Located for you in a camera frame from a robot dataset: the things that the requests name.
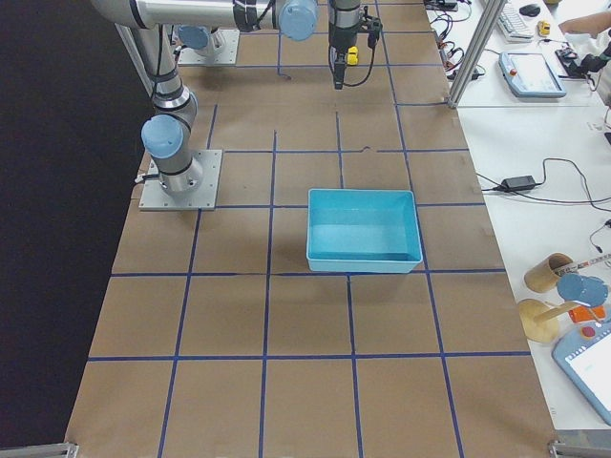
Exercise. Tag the black computer mouse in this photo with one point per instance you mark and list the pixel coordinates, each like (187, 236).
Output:
(530, 10)

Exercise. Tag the light blue plastic bin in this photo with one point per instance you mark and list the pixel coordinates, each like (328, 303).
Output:
(362, 231)

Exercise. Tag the teach pendant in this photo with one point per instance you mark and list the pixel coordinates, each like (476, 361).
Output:
(583, 354)
(529, 75)

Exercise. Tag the white keyboard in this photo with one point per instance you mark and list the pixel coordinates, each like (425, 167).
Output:
(512, 26)

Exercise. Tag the aluminium corner bracket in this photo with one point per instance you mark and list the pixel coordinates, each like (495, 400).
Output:
(63, 450)
(559, 449)

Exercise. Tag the lower wooden cylinder cup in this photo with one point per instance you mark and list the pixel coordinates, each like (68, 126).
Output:
(540, 321)

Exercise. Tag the yellow beetle toy car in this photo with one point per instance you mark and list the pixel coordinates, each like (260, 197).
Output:
(352, 56)

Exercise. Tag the blue plastic cup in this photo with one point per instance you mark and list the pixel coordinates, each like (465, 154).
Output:
(586, 290)

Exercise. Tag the aluminium corner bracket right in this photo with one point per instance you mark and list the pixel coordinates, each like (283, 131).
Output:
(559, 449)

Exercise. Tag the near teach pendant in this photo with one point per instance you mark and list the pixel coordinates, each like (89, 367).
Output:
(583, 354)

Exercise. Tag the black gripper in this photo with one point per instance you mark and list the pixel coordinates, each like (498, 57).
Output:
(342, 36)

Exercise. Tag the aluminium frame post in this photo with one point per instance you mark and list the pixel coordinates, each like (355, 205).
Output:
(482, 33)

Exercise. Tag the black power adapter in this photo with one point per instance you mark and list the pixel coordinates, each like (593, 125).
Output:
(517, 184)

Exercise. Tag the person forearm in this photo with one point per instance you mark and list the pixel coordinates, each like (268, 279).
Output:
(592, 24)

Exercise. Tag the small yellow toy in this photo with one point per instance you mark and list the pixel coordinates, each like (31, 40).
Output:
(543, 28)

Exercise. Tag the aluminium corner bracket left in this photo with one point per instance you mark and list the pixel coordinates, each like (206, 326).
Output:
(63, 450)

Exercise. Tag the far teach pendant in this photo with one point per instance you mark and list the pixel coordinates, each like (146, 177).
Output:
(529, 75)

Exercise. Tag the orange small object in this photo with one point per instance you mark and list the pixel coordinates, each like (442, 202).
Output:
(582, 314)

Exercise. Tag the wooden cylinder cup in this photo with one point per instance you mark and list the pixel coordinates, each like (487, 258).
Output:
(540, 321)
(543, 277)

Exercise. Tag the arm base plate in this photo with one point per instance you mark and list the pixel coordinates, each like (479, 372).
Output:
(226, 57)
(195, 189)

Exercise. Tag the upper wooden cylinder cup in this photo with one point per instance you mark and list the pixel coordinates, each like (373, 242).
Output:
(543, 277)

